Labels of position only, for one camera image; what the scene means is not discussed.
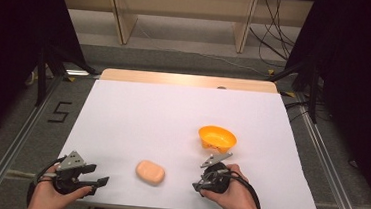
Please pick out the orange plastic bowl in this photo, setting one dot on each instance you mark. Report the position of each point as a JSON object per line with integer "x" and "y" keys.
{"x": 217, "y": 138}

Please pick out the light wooden table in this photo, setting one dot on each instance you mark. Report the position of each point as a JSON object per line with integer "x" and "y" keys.
{"x": 175, "y": 79}

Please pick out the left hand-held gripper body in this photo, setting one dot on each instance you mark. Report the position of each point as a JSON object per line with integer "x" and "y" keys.
{"x": 70, "y": 163}

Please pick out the yellow floor tape piece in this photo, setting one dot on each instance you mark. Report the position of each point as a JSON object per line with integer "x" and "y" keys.
{"x": 290, "y": 94}
{"x": 271, "y": 71}
{"x": 70, "y": 79}

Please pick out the black curtain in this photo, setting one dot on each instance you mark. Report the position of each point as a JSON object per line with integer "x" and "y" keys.
{"x": 359, "y": 81}
{"x": 7, "y": 53}

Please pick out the person's right hand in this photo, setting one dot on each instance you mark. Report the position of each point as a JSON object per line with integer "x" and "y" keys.
{"x": 235, "y": 196}

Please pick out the person's left hand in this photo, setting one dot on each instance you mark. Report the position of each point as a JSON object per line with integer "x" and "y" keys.
{"x": 51, "y": 196}

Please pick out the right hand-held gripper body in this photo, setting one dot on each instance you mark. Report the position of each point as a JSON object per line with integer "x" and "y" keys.
{"x": 215, "y": 181}

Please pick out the light wooden furniture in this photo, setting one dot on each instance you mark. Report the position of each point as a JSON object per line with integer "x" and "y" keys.
{"x": 123, "y": 19}

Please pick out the white table sheet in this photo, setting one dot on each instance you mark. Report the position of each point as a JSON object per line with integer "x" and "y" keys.
{"x": 159, "y": 115}

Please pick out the black metal stand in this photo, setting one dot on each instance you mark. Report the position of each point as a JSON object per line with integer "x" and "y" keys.
{"x": 42, "y": 76}
{"x": 314, "y": 94}

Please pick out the aluminium floor rail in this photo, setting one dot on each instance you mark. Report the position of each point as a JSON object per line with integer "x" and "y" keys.
{"x": 20, "y": 138}
{"x": 332, "y": 169}

